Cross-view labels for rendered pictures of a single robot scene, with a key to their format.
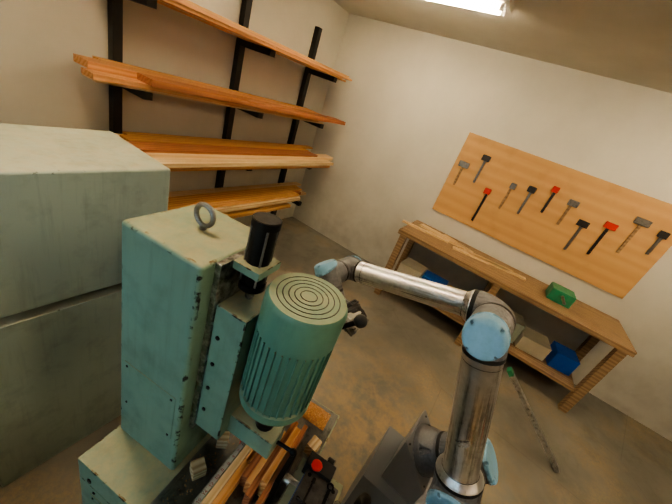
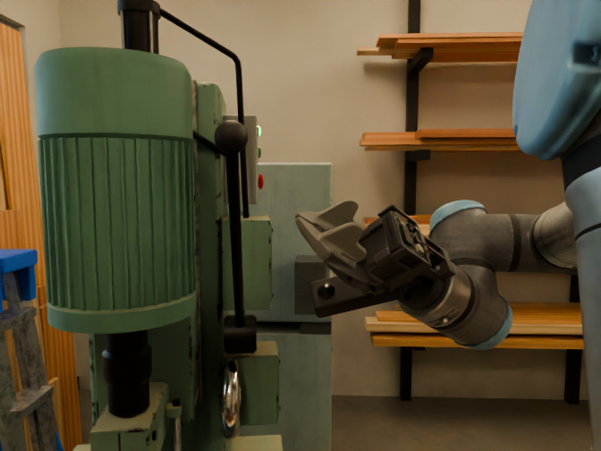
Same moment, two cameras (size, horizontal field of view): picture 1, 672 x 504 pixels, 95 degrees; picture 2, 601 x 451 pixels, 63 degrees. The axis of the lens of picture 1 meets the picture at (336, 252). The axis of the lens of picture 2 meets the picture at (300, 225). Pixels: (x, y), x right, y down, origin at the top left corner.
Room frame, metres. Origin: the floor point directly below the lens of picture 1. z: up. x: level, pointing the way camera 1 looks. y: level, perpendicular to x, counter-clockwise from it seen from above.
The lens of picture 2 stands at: (0.51, -0.62, 1.37)
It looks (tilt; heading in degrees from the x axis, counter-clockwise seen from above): 6 degrees down; 69
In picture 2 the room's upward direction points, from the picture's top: straight up
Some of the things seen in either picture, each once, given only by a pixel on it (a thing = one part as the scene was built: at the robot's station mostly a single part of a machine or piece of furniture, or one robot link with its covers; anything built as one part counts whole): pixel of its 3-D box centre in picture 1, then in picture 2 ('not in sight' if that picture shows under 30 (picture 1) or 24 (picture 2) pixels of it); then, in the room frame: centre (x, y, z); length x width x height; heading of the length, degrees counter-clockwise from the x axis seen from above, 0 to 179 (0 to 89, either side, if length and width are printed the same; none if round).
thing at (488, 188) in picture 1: (542, 211); not in sight; (3.27, -1.81, 1.50); 2.00 x 0.04 x 0.90; 66
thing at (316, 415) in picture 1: (315, 412); not in sight; (0.72, -0.13, 0.91); 0.10 x 0.07 x 0.02; 74
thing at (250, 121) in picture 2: not in sight; (241, 160); (0.74, 0.29, 1.40); 0.10 x 0.06 x 0.16; 74
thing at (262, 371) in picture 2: not in sight; (251, 381); (0.72, 0.16, 1.02); 0.09 x 0.07 x 0.12; 164
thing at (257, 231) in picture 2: not in sight; (248, 260); (0.72, 0.19, 1.23); 0.09 x 0.08 x 0.15; 74
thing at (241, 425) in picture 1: (256, 427); (135, 433); (0.53, 0.04, 1.03); 0.14 x 0.07 x 0.09; 74
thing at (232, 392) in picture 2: not in sight; (232, 397); (0.68, 0.11, 1.02); 0.12 x 0.03 x 0.12; 74
